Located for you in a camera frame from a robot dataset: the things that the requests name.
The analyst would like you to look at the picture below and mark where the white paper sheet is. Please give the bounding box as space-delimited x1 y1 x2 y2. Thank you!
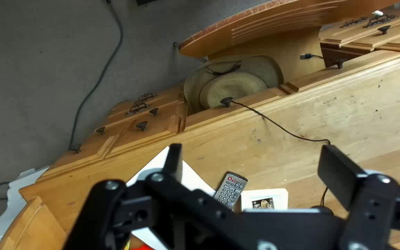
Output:
128 165 222 250

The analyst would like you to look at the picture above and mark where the black mouse cable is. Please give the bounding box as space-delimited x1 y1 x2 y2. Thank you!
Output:
220 96 333 208

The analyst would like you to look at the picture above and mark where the grey remote control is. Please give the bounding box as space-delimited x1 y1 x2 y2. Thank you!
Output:
214 171 247 210

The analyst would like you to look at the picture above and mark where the white paperback book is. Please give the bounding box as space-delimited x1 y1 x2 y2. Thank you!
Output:
240 189 289 210

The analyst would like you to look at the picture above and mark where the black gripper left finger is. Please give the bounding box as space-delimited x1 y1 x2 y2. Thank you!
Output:
163 143 182 181

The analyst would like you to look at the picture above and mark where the wooden roll-top desk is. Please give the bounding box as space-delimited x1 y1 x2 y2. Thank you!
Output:
0 10 400 250

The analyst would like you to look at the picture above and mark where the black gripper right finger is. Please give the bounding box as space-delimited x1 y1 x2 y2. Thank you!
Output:
318 144 368 199

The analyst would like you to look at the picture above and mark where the black floor cable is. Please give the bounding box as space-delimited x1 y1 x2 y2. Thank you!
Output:
67 0 125 154

